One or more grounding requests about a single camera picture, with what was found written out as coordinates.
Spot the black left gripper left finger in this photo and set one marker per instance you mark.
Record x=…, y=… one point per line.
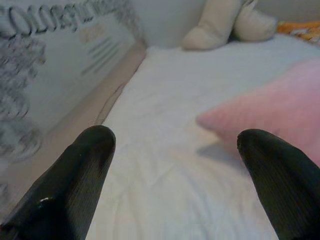
x=67, y=180

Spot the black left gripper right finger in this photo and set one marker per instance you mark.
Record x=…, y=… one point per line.
x=287, y=187

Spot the pink pillow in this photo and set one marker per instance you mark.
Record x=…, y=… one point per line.
x=275, y=107

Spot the grey ornament printed headboard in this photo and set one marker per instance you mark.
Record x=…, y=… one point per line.
x=55, y=62

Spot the white quilted mattress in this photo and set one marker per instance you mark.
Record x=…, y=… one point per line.
x=175, y=125

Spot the yellow cartoon print blanket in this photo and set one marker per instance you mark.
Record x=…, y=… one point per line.
x=300, y=28

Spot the cream plush toy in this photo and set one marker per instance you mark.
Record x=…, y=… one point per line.
x=225, y=27

